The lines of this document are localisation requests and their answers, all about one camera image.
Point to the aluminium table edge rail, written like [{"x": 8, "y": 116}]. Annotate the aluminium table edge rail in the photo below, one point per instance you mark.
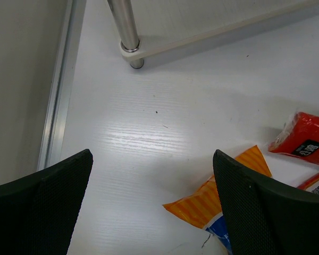
[{"x": 61, "y": 86}]

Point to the red clear spaghetti bag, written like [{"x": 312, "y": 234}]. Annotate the red clear spaghetti bag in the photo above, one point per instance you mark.
[{"x": 311, "y": 184}]

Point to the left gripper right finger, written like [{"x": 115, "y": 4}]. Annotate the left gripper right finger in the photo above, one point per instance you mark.
[{"x": 263, "y": 215}]

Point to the blue orange pasta bag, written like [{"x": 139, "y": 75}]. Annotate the blue orange pasta bag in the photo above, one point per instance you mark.
[{"x": 203, "y": 210}]

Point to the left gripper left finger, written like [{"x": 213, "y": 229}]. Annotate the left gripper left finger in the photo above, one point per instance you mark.
[{"x": 38, "y": 212}]

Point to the white two-tier shelf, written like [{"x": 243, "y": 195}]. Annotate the white two-tier shelf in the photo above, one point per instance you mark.
[{"x": 147, "y": 28}]

